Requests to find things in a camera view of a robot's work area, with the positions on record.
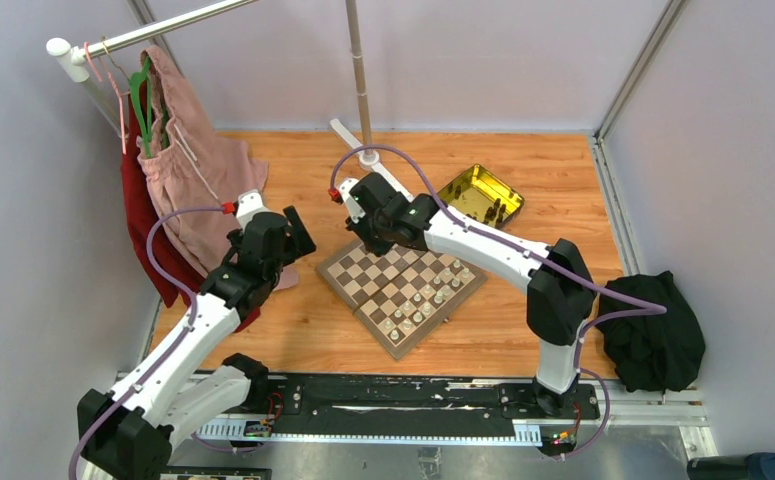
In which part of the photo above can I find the white clothes rack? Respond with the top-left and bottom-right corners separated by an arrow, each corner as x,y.
46,1 -> 411,198

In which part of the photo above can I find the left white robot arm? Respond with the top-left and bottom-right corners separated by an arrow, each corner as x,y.
68,201 -> 316,479

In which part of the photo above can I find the green clothes hanger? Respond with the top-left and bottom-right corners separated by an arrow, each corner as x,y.
129,54 -> 170,158

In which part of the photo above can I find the pink clothes hanger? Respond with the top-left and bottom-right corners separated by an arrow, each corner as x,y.
82,40 -> 129,156

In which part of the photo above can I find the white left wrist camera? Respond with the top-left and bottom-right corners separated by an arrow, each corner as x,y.
235,189 -> 269,229

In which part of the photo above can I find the black crumpled cloth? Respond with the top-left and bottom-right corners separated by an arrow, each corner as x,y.
598,270 -> 706,392

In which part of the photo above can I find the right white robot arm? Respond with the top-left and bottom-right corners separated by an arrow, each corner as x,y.
329,173 -> 595,418

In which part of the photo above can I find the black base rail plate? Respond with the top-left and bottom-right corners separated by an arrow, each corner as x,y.
204,372 -> 602,440

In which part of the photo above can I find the yellow metal tin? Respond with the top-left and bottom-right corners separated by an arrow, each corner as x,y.
438,164 -> 525,229

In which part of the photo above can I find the pink hanging garment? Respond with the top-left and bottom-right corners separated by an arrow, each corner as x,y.
138,46 -> 269,277

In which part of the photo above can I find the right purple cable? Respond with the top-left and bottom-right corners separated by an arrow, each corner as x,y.
328,144 -> 668,460

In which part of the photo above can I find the wooden chess board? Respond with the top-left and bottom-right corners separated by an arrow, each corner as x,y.
316,241 -> 487,360

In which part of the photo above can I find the red hanging garment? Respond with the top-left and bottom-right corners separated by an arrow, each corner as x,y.
119,79 -> 262,333

